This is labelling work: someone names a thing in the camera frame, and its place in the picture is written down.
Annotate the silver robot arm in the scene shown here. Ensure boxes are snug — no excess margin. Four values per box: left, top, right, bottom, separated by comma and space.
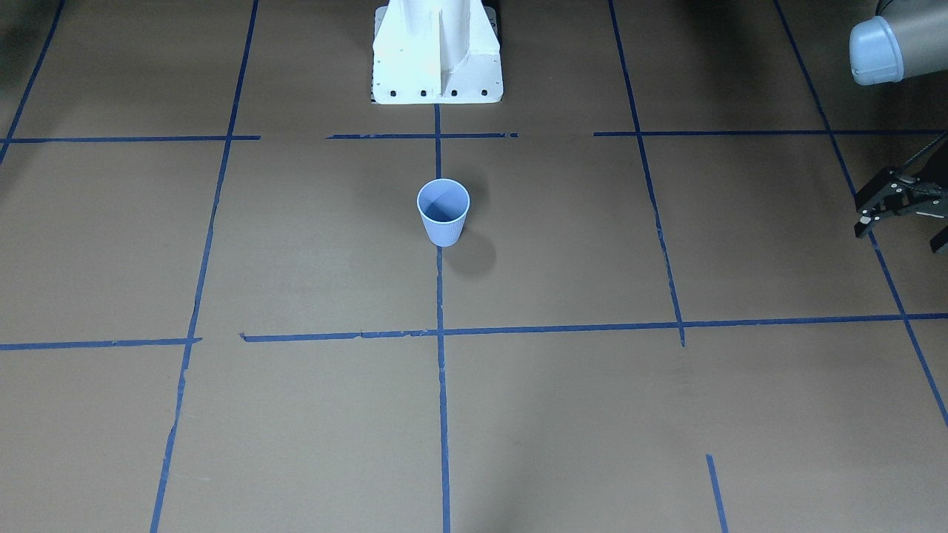
849, 1, 947, 238

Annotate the white pedestal column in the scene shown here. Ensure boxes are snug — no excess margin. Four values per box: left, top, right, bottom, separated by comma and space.
370, 1, 504, 105

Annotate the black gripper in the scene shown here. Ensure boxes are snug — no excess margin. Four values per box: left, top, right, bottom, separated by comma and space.
854, 133, 947, 255

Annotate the blue cup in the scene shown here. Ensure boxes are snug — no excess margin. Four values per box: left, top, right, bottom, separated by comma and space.
416, 178, 471, 247

